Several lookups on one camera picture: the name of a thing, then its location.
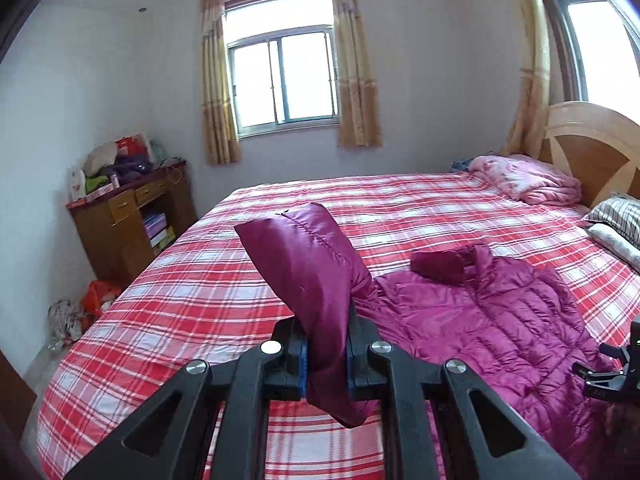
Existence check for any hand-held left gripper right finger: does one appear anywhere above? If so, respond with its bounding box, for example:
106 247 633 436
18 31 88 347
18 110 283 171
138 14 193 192
345 305 581 480

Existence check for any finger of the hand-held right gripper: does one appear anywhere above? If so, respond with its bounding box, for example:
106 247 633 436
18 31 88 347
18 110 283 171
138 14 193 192
572 342 626 402

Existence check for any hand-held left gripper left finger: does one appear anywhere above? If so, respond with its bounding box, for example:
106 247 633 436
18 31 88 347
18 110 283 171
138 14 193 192
64 316 310 480

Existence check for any magenta down jacket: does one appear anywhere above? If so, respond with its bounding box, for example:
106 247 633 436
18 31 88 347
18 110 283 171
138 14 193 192
234 202 626 480

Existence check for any white patterned pillow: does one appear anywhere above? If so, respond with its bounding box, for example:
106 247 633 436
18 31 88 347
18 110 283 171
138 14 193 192
586 222 640 276

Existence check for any bed with red plaid sheet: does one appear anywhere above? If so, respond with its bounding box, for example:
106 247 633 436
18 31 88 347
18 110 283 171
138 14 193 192
35 172 640 480

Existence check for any striped pillow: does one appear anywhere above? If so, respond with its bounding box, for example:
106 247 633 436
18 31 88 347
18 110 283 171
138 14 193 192
582 196 640 248

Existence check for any stack of boxes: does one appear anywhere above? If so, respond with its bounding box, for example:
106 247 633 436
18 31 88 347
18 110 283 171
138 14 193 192
142 211 176 256

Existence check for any wooden headboard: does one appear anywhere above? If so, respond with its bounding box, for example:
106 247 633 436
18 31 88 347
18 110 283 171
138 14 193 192
537 101 640 211

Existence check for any pink folded quilt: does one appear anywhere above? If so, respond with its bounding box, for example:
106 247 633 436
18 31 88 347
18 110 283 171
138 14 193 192
467 154 583 206

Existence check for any orange plastic bag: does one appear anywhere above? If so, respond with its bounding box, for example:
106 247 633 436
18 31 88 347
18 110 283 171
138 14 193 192
80 280 123 318

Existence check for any wooden cabinet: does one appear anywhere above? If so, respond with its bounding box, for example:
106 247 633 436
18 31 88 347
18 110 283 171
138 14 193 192
67 160 199 288

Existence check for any floral plastic bag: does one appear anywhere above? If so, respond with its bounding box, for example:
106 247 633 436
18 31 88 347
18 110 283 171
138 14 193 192
47 300 93 348

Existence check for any purple cloth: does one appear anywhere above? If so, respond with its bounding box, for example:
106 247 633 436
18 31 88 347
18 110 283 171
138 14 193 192
114 154 153 183

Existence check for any red paper bag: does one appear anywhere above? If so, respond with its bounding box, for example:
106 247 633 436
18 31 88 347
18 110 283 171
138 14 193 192
115 135 151 158

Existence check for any metal framed window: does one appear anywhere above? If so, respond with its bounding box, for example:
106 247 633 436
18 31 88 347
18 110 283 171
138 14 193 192
222 2 341 141

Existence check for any white printed bag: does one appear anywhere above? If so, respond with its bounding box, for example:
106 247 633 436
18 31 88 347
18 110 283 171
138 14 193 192
68 167 88 203

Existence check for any white plastic bag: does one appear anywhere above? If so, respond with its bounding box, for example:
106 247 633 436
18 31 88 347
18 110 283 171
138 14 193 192
82 142 118 177

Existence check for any long yellow curtain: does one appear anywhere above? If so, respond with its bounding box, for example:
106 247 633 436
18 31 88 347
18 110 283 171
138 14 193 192
500 0 551 157

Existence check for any large side window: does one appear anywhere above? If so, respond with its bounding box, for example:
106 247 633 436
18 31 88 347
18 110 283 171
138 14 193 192
530 0 640 111

